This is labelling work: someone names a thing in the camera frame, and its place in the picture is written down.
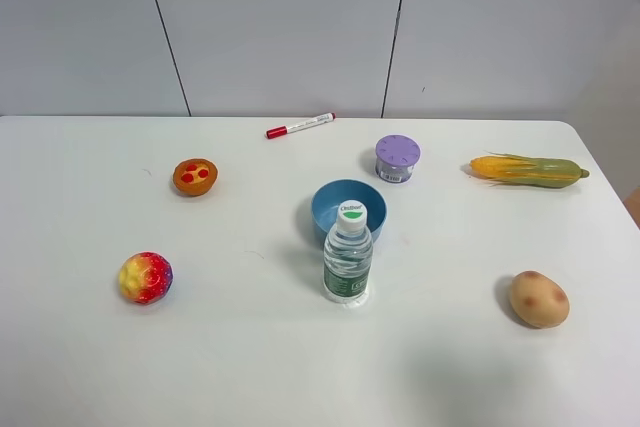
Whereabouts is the red white marker pen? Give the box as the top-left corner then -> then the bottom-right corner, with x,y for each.
265,112 -> 336,140

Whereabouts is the toy corn cob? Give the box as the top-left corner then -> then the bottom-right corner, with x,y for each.
469,154 -> 590,189

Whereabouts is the toy potato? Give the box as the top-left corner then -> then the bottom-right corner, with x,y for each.
509,271 -> 570,329

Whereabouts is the clear water bottle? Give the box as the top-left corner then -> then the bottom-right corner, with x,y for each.
323,220 -> 373,304

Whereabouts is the rainbow textured ball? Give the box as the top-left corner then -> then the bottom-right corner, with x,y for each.
118,252 -> 173,305

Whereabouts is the blue bowl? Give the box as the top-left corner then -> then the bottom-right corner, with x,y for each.
310,179 -> 387,248

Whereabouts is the purple lidded small jar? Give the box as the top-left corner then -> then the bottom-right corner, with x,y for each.
375,134 -> 421,184

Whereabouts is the orange toy fruit tart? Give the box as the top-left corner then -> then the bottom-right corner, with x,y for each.
172,158 -> 218,197

